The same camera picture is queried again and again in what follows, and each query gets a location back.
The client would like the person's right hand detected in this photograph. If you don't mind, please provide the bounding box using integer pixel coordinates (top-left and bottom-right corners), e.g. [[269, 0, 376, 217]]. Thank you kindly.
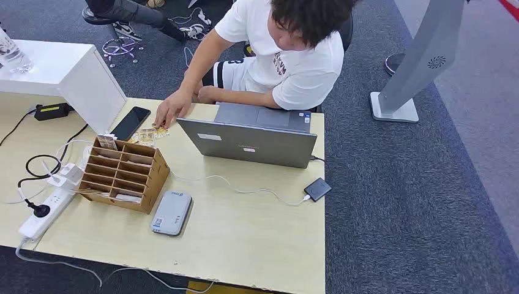
[[153, 89, 195, 130]]

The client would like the person's left hand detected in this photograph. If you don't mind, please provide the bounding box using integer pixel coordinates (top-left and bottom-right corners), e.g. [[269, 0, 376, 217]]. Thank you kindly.
[[197, 85, 220, 105]]

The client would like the wooden card organiser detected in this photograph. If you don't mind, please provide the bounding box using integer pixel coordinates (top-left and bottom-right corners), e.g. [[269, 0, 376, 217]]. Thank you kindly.
[[78, 137, 171, 215]]

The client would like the pale printed card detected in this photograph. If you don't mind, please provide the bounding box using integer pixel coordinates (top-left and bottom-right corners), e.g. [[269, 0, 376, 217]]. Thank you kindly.
[[96, 133, 118, 151]]

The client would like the person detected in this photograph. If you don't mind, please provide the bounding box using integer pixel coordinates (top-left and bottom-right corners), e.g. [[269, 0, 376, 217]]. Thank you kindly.
[[84, 0, 206, 43], [153, 0, 357, 130]]

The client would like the white card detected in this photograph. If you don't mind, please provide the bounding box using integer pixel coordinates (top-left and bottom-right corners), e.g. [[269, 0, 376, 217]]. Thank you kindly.
[[114, 193, 143, 204]]

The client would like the black smartphone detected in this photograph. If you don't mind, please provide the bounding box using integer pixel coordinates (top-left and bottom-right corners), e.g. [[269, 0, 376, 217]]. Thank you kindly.
[[110, 106, 152, 142]]

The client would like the grey laptop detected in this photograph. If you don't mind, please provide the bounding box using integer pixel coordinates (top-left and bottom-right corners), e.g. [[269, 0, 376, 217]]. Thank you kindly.
[[176, 102, 318, 170]]

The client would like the chrome stool base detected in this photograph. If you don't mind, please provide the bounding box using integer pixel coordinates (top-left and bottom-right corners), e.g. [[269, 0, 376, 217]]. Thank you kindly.
[[101, 36, 143, 68]]

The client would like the white desk shelf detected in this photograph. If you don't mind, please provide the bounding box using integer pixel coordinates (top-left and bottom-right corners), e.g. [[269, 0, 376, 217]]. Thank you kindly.
[[0, 39, 128, 135]]

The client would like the white charger block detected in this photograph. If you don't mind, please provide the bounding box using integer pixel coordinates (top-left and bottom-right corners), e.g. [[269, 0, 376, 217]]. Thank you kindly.
[[61, 163, 84, 183]]

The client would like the black power adapter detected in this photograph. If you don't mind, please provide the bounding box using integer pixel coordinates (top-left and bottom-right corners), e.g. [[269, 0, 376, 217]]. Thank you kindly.
[[34, 103, 74, 122]]

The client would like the black stool seat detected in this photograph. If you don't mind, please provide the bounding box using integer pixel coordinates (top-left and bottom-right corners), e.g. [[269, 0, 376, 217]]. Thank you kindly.
[[81, 6, 116, 26]]

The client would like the small black square device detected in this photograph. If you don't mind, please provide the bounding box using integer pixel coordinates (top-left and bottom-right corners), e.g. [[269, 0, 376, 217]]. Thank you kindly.
[[304, 177, 332, 203]]

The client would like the black office chair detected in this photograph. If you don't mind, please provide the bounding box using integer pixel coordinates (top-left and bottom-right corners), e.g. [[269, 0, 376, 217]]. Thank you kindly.
[[310, 14, 354, 113]]

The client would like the clear plastic bottle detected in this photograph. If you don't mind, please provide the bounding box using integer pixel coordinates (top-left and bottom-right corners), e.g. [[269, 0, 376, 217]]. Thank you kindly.
[[0, 24, 34, 75]]

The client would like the white power strip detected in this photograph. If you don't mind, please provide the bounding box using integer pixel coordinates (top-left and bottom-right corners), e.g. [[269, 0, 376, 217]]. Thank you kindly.
[[18, 187, 76, 241]]

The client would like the yellow floor object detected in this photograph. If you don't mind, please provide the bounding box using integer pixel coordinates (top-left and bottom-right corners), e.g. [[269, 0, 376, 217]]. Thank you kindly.
[[185, 281, 264, 294]]

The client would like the round black base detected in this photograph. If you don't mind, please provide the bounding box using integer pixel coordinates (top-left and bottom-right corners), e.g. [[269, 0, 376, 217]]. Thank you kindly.
[[384, 53, 406, 77]]

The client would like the grey floor stand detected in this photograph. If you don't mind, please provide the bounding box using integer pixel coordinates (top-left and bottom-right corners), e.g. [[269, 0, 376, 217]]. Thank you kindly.
[[370, 0, 466, 123]]

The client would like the red barrier tape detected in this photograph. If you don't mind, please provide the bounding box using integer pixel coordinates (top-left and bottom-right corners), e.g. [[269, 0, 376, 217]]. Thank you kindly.
[[498, 0, 519, 23]]

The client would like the white floor cable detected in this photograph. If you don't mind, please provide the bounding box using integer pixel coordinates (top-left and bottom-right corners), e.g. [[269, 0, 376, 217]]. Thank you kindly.
[[168, 7, 212, 26]]

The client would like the white device cable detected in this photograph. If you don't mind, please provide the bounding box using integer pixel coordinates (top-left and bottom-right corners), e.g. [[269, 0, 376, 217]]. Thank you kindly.
[[170, 172, 311, 207]]

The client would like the thin white cable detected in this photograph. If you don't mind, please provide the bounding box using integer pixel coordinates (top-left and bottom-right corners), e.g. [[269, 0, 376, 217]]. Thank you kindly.
[[4, 138, 95, 205]]

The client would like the black adapter cable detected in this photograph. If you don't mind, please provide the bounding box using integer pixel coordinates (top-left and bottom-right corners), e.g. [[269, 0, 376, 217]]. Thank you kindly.
[[0, 108, 37, 148]]

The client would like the black plug with cable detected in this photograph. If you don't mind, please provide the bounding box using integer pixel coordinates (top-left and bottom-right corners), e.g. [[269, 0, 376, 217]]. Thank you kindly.
[[17, 123, 89, 219]]

